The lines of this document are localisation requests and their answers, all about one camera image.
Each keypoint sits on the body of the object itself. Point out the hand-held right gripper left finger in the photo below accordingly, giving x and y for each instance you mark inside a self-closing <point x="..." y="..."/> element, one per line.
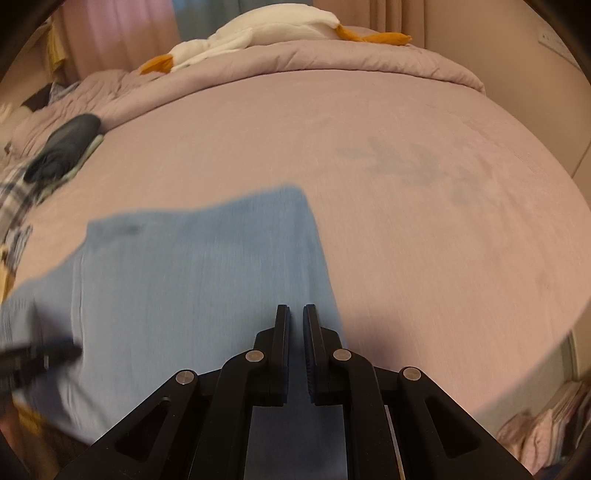
<point x="277" y="360"/>

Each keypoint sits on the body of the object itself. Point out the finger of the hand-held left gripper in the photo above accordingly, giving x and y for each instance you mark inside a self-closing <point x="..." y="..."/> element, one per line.
<point x="62" y="353"/>

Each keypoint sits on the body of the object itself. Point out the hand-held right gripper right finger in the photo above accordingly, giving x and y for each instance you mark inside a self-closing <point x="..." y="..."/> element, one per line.
<point x="318" y="360"/>

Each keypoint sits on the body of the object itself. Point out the light blue denim pants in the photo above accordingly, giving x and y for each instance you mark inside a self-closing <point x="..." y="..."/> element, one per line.
<point x="184" y="277"/>

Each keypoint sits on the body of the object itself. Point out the cream printed cloth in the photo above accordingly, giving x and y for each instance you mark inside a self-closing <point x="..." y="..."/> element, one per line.
<point x="14" y="251"/>

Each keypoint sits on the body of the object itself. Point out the grey plaid pillow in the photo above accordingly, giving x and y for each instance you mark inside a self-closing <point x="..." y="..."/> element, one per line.
<point x="14" y="198"/>

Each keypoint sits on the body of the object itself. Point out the folded light green cloth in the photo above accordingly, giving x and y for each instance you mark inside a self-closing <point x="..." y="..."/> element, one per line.
<point x="90" y="150"/>

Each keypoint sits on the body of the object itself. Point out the pile of pink clothes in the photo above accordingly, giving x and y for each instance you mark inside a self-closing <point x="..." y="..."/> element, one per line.
<point x="540" y="429"/>

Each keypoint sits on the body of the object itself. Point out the black cloth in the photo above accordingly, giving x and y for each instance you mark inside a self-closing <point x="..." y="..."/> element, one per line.
<point x="37" y="99"/>

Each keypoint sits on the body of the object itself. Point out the blue plaid shirt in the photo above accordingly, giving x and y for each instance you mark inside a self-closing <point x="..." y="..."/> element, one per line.
<point x="60" y="92"/>

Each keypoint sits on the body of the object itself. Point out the pink-grey quilted comforter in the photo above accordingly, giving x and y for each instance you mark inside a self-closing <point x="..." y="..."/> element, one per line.
<point x="323" y="57"/>

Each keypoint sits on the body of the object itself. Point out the yellow fringed cloth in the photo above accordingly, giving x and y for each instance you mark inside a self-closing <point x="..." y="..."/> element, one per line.
<point x="57" y="48"/>

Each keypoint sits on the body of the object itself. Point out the pink sheer curtain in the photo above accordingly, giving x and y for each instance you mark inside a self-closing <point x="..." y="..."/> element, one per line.
<point x="351" y="11"/>
<point x="115" y="32"/>

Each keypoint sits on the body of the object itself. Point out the white goose plush toy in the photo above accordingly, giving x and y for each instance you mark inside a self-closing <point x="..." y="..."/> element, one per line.
<point x="258" y="23"/>

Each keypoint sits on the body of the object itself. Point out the blue curtain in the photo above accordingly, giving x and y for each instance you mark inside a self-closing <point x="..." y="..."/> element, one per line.
<point x="198" y="18"/>

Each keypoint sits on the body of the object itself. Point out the beige curtain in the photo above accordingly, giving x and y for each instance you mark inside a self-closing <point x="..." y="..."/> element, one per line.
<point x="401" y="16"/>

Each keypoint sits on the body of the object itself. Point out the white wall socket strip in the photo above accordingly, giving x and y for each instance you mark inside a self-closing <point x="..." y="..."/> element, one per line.
<point x="556" y="41"/>

